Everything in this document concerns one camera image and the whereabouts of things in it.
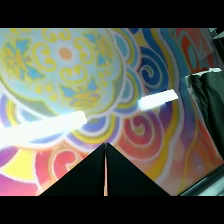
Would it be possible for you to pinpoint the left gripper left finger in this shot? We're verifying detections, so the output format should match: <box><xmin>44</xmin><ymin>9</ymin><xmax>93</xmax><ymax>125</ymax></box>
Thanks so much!
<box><xmin>39</xmin><ymin>142</ymin><xmax>107</xmax><ymax>197</ymax></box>

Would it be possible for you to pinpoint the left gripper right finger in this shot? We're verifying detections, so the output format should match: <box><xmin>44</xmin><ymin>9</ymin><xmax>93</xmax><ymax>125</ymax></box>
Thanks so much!
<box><xmin>105</xmin><ymin>142</ymin><xmax>172</xmax><ymax>197</ymax></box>

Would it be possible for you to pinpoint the grey garment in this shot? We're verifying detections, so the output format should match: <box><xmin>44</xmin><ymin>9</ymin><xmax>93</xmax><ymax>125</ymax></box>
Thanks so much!
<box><xmin>185</xmin><ymin>67</ymin><xmax>224</xmax><ymax>161</ymax></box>

